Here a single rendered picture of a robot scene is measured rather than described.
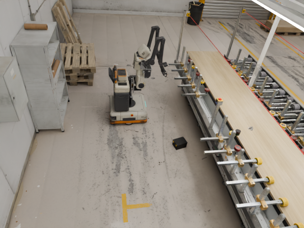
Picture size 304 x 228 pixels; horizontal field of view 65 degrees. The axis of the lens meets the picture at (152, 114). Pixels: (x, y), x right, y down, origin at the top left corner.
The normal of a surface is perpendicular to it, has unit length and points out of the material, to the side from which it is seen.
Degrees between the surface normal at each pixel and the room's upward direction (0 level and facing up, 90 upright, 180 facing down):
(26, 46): 90
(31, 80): 90
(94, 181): 0
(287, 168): 0
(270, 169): 0
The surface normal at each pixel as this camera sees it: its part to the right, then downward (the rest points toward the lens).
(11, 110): 0.15, 0.64
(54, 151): 0.08, -0.77
